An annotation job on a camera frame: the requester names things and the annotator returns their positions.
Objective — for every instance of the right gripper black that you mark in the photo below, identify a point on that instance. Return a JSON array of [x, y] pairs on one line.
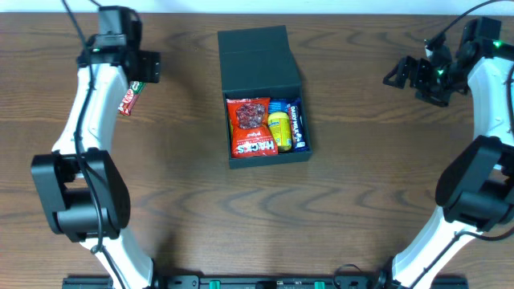
[[424, 80]]

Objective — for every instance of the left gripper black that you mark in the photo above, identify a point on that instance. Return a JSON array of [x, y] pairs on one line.
[[150, 67]]

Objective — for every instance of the red KitKat bar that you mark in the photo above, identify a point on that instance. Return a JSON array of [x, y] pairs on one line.
[[130, 98]]

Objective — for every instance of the red Hacks candy bag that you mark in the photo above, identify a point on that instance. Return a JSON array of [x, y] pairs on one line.
[[250, 136]]

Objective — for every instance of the blue Oreo cookie pack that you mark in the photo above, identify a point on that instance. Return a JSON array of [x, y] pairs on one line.
[[278, 105]]

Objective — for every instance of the purple Dairy Milk bar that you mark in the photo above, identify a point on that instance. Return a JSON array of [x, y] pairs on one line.
[[299, 143]]

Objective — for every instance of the dark green box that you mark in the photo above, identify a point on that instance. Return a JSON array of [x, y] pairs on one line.
[[258, 62]]

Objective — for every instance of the yellow cylindrical candy container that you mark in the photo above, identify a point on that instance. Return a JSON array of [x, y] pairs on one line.
[[278, 124]]

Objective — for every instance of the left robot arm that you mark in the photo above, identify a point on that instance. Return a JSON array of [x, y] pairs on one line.
[[81, 190]]

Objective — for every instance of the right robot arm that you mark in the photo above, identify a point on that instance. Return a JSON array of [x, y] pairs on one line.
[[475, 192]]

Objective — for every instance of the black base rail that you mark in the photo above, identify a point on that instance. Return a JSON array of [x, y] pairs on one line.
[[195, 282]]

